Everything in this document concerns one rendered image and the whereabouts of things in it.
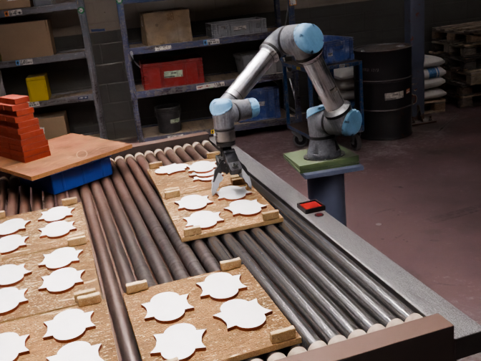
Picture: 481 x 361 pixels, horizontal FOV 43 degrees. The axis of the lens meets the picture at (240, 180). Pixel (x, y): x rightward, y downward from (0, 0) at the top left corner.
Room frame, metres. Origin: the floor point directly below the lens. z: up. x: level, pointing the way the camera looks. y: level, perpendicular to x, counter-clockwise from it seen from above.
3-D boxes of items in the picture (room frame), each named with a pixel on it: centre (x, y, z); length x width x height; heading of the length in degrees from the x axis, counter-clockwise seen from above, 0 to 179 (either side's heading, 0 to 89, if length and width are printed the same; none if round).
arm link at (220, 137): (2.18, 0.04, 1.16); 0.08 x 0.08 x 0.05
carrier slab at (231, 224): (2.04, 0.09, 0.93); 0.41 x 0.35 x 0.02; 14
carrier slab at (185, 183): (2.45, 0.19, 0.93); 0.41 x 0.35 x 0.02; 15
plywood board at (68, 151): (2.67, 0.82, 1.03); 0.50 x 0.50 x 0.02; 45
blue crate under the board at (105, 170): (2.62, 0.78, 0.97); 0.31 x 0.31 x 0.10; 45
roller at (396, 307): (2.13, -0.11, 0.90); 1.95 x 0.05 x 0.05; 16
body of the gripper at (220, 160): (2.18, 0.04, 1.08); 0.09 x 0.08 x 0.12; 14
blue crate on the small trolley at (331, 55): (5.79, -0.91, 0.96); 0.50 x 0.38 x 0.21; 25
